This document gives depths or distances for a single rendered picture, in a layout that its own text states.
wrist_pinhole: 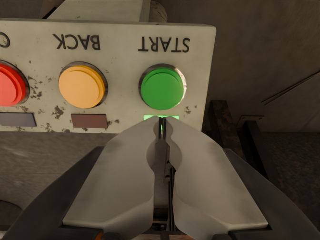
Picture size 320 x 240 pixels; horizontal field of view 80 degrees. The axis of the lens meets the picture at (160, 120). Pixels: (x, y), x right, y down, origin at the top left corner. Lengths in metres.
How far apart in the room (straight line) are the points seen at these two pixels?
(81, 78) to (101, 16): 0.08
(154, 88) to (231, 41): 0.72
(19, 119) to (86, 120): 0.07
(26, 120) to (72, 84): 0.07
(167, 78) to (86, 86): 0.07
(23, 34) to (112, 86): 0.08
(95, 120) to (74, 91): 0.04
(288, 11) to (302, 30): 0.11
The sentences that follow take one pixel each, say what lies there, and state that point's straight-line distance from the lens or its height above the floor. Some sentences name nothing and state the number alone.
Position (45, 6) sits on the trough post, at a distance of 0.87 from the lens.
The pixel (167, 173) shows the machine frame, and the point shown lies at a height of 0.07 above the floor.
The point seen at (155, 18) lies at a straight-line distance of 0.63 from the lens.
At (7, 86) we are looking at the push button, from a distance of 0.22.
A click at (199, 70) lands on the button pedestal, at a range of 0.19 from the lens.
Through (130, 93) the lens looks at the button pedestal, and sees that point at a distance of 0.19.
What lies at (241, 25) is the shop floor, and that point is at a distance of 0.86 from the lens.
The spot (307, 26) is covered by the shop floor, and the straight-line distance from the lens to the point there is 0.98.
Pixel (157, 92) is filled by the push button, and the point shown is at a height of 0.61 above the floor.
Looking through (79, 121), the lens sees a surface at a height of 0.61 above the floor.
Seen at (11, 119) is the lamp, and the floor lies 0.61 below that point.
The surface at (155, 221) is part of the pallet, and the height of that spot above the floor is 0.14.
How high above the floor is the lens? 0.75
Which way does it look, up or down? 42 degrees down
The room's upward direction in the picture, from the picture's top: 180 degrees counter-clockwise
